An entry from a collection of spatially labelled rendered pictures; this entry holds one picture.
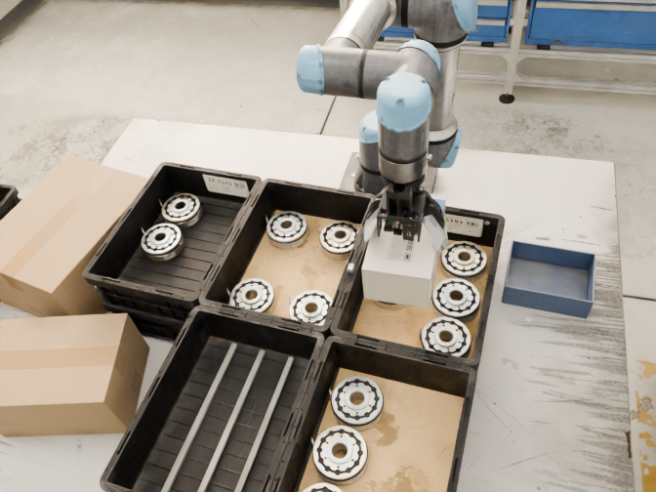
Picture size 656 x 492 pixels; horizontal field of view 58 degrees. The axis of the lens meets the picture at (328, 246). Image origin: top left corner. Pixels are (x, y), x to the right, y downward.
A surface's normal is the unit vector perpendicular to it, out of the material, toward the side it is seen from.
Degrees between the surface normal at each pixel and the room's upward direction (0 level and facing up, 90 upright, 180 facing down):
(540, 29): 90
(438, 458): 0
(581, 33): 90
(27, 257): 0
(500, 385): 0
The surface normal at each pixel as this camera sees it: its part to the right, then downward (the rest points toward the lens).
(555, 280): -0.10, -0.64
